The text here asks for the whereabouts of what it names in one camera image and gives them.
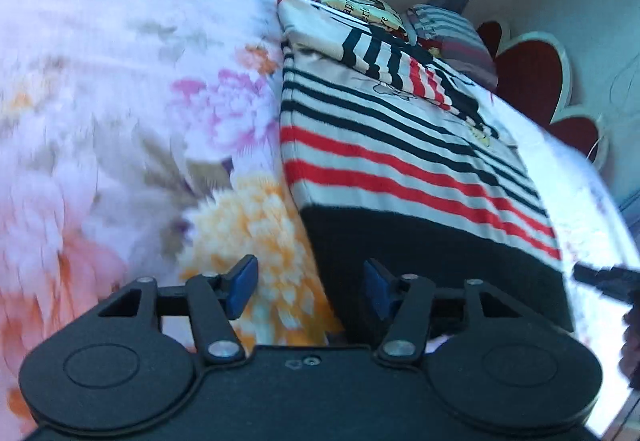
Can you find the folded printed blanket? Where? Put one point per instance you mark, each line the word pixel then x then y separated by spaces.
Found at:
pixel 360 6

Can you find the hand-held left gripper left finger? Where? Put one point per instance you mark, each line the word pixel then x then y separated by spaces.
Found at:
pixel 242 281

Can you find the striped knit sweater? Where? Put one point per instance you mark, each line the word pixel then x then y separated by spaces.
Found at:
pixel 400 171

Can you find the bed with floral sheet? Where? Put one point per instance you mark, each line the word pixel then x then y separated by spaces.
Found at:
pixel 100 121

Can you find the red scalloped headboard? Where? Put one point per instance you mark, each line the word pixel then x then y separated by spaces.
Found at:
pixel 530 71

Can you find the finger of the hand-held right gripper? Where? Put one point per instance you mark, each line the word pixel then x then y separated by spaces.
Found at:
pixel 590 275

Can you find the striped pillow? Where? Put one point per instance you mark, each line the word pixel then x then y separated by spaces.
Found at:
pixel 450 36

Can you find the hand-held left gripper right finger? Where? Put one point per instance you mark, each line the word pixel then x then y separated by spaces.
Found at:
pixel 375 291

